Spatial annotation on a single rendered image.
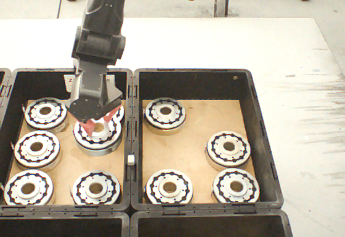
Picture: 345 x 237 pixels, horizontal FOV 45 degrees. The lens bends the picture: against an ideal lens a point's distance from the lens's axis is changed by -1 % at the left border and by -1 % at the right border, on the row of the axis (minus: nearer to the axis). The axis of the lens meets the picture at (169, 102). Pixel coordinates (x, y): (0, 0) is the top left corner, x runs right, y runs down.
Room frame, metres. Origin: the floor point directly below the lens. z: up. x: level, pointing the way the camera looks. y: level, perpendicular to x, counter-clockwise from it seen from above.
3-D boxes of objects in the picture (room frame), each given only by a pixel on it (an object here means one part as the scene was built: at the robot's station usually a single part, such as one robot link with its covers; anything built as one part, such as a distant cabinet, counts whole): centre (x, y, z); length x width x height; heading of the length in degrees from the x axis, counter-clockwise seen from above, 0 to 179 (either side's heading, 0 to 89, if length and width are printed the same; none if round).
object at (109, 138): (0.58, 0.15, 0.93); 0.10 x 0.10 x 0.01
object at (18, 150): (0.57, 0.30, 0.86); 0.10 x 0.10 x 0.01
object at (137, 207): (0.60, -0.07, 0.92); 0.40 x 0.30 x 0.02; 5
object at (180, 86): (0.60, -0.07, 0.87); 0.40 x 0.30 x 0.11; 5
